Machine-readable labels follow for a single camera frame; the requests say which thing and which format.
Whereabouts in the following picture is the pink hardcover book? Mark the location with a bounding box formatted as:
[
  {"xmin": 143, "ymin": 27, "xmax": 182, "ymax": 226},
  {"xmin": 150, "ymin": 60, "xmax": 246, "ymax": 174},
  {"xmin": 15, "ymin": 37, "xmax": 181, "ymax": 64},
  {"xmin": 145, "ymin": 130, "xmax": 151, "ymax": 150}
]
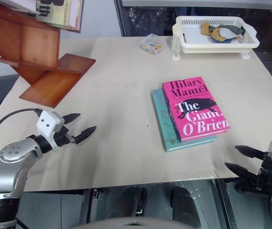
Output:
[{"xmin": 161, "ymin": 76, "xmax": 231, "ymax": 143}]

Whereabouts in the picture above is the small clear plastic box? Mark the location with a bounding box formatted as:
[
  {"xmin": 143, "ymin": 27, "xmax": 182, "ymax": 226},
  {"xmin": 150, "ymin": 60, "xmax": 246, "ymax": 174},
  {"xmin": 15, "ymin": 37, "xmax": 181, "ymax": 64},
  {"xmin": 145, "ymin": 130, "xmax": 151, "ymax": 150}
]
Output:
[{"xmin": 140, "ymin": 33, "xmax": 167, "ymax": 56}]

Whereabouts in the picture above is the white plastic slotted basket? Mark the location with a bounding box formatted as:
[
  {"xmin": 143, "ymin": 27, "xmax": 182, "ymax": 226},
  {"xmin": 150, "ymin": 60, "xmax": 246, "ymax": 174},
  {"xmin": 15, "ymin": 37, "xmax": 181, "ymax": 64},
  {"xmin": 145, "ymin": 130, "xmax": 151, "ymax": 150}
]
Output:
[{"xmin": 170, "ymin": 15, "xmax": 261, "ymax": 60}]

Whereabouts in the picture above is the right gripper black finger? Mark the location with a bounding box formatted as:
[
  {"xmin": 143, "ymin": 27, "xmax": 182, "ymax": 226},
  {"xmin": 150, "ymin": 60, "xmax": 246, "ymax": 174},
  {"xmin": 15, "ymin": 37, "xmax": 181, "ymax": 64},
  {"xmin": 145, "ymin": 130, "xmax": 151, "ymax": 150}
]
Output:
[
  {"xmin": 234, "ymin": 145, "xmax": 267, "ymax": 160},
  {"xmin": 224, "ymin": 162, "xmax": 261, "ymax": 180}
]

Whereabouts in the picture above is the mustard felt piece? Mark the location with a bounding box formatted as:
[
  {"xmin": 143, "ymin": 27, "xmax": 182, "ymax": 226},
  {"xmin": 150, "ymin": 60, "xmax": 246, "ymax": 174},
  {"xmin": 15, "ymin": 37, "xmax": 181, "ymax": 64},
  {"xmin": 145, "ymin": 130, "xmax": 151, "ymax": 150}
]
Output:
[{"xmin": 200, "ymin": 22, "xmax": 213, "ymax": 37}]

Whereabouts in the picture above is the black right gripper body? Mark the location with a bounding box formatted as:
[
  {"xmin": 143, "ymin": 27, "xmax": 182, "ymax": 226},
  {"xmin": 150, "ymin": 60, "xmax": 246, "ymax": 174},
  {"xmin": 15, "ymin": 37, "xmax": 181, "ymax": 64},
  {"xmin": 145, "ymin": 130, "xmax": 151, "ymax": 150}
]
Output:
[{"xmin": 257, "ymin": 151, "xmax": 272, "ymax": 192}]

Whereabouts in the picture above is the wooden zigzag book shelf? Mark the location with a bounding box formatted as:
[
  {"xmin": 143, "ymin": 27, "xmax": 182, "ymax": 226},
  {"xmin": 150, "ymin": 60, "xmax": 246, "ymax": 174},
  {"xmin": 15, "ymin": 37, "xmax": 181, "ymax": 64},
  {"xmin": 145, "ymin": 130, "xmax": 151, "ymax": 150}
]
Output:
[{"xmin": 0, "ymin": 0, "xmax": 97, "ymax": 109}]

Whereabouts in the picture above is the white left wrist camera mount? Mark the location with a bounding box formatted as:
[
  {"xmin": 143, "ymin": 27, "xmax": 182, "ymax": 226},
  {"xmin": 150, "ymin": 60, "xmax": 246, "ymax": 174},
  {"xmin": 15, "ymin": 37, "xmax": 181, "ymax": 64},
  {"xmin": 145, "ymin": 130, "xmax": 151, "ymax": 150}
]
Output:
[{"xmin": 36, "ymin": 111, "xmax": 65, "ymax": 151}]

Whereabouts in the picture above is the dark rounded shape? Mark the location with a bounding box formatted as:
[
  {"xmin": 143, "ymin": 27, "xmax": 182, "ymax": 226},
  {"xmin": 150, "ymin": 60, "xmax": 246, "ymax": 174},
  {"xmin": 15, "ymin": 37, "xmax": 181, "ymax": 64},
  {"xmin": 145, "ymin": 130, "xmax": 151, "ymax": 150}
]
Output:
[{"xmin": 170, "ymin": 187, "xmax": 201, "ymax": 226}]

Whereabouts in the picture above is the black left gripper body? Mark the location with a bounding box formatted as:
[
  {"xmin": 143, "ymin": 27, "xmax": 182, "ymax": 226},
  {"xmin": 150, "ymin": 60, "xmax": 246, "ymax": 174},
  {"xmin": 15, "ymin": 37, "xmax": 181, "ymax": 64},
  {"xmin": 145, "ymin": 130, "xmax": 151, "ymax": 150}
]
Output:
[{"xmin": 53, "ymin": 125, "xmax": 76, "ymax": 148}]

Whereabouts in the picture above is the yellow-green cover book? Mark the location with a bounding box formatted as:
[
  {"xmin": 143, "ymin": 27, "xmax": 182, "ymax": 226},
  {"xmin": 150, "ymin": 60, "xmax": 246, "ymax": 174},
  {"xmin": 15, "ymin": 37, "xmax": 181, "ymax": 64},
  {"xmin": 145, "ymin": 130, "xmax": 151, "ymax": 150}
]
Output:
[{"xmin": 35, "ymin": 0, "xmax": 85, "ymax": 33}]

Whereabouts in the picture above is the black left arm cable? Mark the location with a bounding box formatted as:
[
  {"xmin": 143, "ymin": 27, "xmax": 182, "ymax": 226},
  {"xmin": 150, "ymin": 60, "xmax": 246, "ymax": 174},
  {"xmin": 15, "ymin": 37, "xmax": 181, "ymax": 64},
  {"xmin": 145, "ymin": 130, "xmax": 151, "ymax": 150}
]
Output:
[{"xmin": 0, "ymin": 108, "xmax": 42, "ymax": 149}]

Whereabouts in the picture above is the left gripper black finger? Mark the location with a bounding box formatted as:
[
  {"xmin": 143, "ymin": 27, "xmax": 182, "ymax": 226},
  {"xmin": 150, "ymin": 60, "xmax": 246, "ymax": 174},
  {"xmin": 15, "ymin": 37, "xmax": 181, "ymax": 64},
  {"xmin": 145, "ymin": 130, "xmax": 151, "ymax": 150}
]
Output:
[
  {"xmin": 62, "ymin": 113, "xmax": 81, "ymax": 125},
  {"xmin": 74, "ymin": 126, "xmax": 97, "ymax": 145}
]

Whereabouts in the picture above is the teal hardcover book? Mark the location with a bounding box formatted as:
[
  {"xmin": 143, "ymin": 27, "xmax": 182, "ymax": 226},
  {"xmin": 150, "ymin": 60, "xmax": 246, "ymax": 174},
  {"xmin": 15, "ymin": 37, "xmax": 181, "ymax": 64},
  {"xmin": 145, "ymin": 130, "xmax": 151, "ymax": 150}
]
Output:
[{"xmin": 151, "ymin": 88, "xmax": 219, "ymax": 153}]

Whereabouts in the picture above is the light grey felt piece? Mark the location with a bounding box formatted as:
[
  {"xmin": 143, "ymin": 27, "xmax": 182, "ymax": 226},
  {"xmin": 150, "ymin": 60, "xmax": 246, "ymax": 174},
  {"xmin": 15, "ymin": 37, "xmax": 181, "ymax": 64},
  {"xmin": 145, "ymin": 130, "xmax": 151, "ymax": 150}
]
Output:
[{"xmin": 217, "ymin": 27, "xmax": 237, "ymax": 40}]

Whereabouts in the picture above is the grey curved robot torso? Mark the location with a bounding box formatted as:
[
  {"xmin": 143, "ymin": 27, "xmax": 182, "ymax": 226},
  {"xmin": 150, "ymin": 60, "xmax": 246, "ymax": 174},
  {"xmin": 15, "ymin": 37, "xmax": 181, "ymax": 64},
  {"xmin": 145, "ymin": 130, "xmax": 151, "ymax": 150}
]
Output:
[{"xmin": 70, "ymin": 215, "xmax": 200, "ymax": 229}]

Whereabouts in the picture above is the grey-green felt piece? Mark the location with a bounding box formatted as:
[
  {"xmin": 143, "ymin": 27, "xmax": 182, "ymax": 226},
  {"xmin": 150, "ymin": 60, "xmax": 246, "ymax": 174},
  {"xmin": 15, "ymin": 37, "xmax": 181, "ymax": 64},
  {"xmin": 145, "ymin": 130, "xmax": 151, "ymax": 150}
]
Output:
[{"xmin": 209, "ymin": 23, "xmax": 246, "ymax": 37}]

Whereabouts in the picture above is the beige paper table cover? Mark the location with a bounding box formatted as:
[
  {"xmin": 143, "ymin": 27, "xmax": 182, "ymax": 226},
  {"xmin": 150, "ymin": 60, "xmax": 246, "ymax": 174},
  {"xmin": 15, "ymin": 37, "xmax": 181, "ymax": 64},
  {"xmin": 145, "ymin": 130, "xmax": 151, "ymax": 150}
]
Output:
[{"xmin": 0, "ymin": 35, "xmax": 272, "ymax": 193}]

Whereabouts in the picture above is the tan felt piece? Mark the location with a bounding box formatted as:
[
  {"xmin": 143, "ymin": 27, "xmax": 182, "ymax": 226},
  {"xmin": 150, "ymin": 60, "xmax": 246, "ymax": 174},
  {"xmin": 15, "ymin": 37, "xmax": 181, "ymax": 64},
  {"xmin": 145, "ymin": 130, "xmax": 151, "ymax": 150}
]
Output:
[{"xmin": 210, "ymin": 28, "xmax": 225, "ymax": 42}]

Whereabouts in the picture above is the blue felt piece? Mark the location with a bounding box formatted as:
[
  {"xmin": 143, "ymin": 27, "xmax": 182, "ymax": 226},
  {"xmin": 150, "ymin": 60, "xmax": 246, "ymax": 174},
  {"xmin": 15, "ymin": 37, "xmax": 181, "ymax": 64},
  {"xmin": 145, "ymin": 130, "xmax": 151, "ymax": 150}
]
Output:
[{"xmin": 211, "ymin": 37, "xmax": 232, "ymax": 44}]

